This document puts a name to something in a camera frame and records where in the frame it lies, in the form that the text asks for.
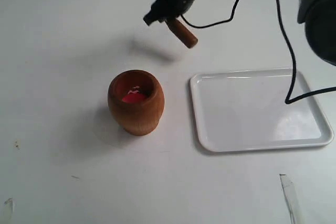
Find red object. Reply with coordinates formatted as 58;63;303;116
122;91;147;103

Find wooden pestle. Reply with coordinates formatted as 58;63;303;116
166;19;198;49

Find clear tape piece left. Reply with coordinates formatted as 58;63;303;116
3;198;14;221

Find black cable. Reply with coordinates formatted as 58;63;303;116
149;0;336;105

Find wooden mortar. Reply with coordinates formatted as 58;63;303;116
108;70;165;136

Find clear tape strip right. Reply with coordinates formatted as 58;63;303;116
279;174;302;224

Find white rectangular tray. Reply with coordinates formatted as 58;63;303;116
190;68;334;153

